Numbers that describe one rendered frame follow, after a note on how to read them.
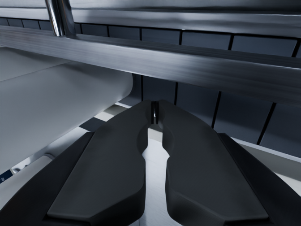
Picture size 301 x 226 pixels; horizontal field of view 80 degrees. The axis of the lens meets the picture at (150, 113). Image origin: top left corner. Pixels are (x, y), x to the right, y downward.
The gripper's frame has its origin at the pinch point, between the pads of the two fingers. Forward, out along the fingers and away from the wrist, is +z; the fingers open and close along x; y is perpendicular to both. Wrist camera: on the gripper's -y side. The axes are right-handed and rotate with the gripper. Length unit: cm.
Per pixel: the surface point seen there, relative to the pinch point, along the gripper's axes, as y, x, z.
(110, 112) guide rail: 3.8, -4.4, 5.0
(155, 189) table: 25.0, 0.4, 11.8
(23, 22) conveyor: -3.4, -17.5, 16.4
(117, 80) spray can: 0.4, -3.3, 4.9
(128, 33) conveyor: -3.2, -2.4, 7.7
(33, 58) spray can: -1.4, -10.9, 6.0
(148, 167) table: 19.8, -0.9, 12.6
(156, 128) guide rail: 3.8, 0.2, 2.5
